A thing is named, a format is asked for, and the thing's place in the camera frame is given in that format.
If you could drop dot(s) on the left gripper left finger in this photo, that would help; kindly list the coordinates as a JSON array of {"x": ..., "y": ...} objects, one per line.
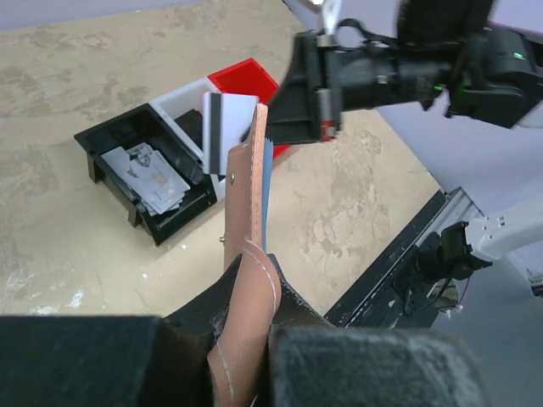
[{"x": 113, "y": 360}]

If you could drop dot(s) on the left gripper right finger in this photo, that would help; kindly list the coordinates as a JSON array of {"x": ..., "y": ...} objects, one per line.
[{"x": 355, "y": 356}]

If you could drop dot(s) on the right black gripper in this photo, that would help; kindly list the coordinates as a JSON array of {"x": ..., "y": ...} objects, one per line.
[{"x": 325, "y": 79}]

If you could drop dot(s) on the white card with magnetic stripe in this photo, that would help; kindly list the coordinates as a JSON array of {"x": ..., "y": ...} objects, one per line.
[{"x": 227, "y": 118}]

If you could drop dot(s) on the pink leather card holder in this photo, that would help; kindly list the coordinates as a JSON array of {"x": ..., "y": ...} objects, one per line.
[{"x": 236, "y": 360}]

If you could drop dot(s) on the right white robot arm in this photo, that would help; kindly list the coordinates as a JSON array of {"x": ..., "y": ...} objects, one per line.
[{"x": 491, "y": 73}]

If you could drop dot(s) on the black cards in white bin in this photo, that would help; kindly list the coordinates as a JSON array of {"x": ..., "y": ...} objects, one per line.
[{"x": 192, "y": 123}]

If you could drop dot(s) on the grey cards in black bin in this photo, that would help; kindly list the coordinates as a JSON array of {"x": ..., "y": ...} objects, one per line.
[{"x": 146, "y": 171}]

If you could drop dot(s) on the red plastic bin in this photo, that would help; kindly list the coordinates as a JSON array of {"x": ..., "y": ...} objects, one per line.
[{"x": 247, "y": 77}]

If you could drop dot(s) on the white plastic bin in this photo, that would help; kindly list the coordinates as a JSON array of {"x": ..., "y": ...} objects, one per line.
[{"x": 182, "y": 111}]

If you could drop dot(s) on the black plastic bin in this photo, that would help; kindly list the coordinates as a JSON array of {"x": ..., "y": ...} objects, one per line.
[{"x": 143, "y": 124}]

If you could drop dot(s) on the black metal base frame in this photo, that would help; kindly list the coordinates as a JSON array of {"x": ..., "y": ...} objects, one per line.
[{"x": 402, "y": 286}]

